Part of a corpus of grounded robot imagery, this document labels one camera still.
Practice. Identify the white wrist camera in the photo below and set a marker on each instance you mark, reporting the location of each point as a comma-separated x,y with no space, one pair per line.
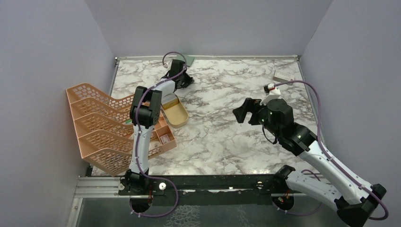
167,65
271,93

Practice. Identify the peach plastic file organizer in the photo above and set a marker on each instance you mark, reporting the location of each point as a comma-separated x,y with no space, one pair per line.
105,138

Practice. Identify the white red small box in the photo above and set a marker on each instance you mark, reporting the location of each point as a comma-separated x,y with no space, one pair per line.
281,77

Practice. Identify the silver card stack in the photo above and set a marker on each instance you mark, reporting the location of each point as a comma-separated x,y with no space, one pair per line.
169,101

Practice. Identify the green card holder wallet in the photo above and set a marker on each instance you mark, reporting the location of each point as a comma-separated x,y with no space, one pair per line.
189,60

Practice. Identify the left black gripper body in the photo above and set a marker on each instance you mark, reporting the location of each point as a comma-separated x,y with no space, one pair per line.
185,80

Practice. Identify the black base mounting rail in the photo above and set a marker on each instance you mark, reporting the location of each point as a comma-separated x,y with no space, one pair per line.
206,190

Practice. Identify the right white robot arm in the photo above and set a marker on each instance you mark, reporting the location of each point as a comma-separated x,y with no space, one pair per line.
350,196

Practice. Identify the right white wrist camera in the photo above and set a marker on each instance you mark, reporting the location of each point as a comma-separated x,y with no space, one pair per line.
271,93

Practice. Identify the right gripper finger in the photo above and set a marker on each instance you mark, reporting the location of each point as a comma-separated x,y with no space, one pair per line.
254,119
249,105

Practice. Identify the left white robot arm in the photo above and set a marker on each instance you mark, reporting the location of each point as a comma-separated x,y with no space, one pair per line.
144,113

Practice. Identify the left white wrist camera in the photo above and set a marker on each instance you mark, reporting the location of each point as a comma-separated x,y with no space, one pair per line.
167,65

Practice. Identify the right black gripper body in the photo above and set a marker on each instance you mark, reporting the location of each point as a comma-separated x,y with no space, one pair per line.
263,117

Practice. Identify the tan oval card tray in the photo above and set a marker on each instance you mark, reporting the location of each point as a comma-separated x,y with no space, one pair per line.
177,115

